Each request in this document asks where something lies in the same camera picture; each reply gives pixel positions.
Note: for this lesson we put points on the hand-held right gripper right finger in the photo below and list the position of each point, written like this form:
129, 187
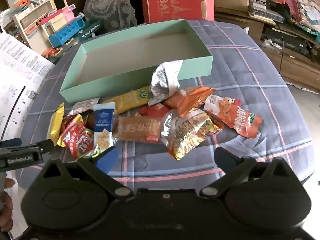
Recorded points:
224, 158

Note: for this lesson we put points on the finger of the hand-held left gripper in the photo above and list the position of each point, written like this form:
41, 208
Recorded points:
45, 146

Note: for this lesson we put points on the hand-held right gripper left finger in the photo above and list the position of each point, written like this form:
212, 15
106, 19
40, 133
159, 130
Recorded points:
108, 160

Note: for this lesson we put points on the yellow gold snack packet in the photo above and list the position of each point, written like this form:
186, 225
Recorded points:
56, 122

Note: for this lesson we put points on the red colourful candy packet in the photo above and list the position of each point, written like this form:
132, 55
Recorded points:
78, 140

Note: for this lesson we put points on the blue and white biscuit packet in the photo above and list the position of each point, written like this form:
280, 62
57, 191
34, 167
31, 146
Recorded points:
103, 120

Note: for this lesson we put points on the clear cake bar packet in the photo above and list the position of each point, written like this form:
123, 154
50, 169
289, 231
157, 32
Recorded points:
137, 128

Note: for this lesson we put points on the orange and white noodle snack packet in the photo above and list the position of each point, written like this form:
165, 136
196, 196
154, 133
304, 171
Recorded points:
235, 116

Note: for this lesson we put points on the white pink patterned packet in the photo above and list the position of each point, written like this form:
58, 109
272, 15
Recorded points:
83, 106

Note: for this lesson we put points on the yellow cracker bar packet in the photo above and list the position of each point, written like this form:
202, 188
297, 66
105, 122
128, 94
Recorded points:
127, 101

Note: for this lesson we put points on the red snack packet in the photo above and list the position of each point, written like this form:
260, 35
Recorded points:
153, 110

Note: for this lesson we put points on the plain orange snack packet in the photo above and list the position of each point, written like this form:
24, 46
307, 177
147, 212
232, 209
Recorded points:
190, 97

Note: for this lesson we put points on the purple grape gummy packet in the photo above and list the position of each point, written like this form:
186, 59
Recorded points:
163, 82

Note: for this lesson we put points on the mint green cardboard box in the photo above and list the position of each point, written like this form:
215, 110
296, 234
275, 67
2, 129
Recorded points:
140, 52

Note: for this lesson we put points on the person's left hand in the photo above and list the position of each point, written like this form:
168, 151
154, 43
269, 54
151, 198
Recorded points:
6, 205

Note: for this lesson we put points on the plaid blue grey blanket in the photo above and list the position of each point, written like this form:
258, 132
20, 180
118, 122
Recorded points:
262, 120

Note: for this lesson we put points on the white printed instruction poster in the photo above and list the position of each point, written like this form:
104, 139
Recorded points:
17, 80

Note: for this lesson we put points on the blue toy bin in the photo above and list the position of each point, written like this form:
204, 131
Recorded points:
66, 33

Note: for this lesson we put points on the wooden shelf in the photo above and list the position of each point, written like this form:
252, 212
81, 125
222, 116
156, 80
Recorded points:
295, 62

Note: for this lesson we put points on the green toy kitchen box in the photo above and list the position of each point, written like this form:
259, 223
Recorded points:
87, 33

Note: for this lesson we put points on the cream toy kitchen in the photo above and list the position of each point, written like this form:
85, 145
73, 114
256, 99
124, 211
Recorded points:
30, 20

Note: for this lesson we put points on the grey lace cloth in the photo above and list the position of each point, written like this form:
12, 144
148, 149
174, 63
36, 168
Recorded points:
110, 2

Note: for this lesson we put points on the red cardboard box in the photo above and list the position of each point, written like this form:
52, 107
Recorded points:
175, 0

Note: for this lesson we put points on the stack of picture books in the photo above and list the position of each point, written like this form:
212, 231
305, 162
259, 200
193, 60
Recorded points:
306, 10

